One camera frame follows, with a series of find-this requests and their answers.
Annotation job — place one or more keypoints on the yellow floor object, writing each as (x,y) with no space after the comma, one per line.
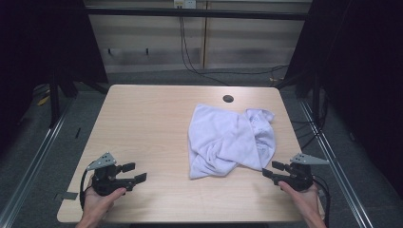
(43,100)

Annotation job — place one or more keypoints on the white printed towel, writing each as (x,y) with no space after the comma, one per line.
(228,139)

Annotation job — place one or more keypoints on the person's right hand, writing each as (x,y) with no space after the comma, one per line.
(302,199)

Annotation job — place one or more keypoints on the black frame post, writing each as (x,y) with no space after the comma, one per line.
(54,101)
(316,95)

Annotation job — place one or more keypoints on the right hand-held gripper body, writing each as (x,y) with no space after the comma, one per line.
(299,177)

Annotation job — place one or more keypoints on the black curtain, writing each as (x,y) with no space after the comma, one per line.
(38,41)
(364,79)

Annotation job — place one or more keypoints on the white wall socket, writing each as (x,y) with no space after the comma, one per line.
(184,3)

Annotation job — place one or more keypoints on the grey tape strip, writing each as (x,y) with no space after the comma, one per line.
(67,196)

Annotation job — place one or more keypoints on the person's left hand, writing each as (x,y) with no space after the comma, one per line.
(98,204)

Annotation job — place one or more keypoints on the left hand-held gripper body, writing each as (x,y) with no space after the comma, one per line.
(103,182)

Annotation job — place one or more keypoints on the metal floor rail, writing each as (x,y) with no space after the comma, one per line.
(38,148)
(332,158)

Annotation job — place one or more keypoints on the black horizontal frame bar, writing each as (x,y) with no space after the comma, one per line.
(196,13)

